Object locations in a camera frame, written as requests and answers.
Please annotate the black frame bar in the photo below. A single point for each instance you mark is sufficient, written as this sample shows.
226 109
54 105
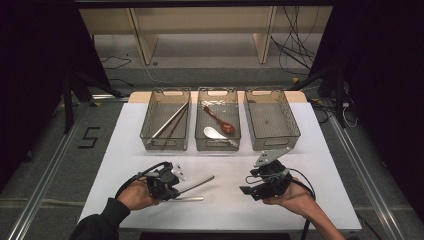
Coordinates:
200 3

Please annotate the aluminium floor rail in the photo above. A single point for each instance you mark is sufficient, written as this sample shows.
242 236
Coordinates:
366 176
43 186

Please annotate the person's left hand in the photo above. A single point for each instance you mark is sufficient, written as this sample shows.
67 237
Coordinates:
136 196

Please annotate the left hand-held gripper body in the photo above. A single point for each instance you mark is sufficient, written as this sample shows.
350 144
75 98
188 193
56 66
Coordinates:
163 183

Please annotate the silver metal spoons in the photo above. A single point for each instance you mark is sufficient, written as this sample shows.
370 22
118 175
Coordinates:
200 182

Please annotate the smoky clear plastic bin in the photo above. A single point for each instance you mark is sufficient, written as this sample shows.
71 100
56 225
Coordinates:
226 110
156 113
270 120

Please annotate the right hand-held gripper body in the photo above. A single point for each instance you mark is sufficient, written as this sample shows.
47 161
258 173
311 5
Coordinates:
276 183

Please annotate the white chopstick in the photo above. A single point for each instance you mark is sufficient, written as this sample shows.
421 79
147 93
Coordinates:
167 122

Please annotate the black curtain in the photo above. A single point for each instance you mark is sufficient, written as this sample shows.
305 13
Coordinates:
33 66
383 66

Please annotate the white ceramic spoon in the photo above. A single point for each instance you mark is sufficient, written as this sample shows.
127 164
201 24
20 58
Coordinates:
211 132

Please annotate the white table cover sheet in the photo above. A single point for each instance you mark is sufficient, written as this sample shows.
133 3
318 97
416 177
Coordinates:
226 163

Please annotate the person's right hand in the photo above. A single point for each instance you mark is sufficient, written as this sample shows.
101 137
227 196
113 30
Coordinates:
296 200

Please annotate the black metal stand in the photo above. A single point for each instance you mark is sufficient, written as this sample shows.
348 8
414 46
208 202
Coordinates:
340 96
68 106

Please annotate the brown wooden spoon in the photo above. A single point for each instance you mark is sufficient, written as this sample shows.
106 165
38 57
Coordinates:
227 127

